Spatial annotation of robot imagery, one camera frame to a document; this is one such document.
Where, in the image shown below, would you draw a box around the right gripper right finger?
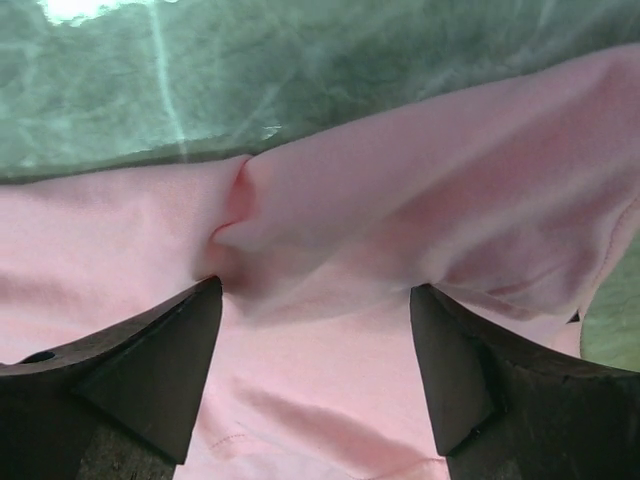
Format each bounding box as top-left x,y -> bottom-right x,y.
410,285 -> 639,480

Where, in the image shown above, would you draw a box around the pink t shirt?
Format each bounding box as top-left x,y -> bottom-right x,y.
1,44 -> 639,479

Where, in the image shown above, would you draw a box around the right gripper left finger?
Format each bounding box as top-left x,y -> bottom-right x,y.
1,278 -> 222,479

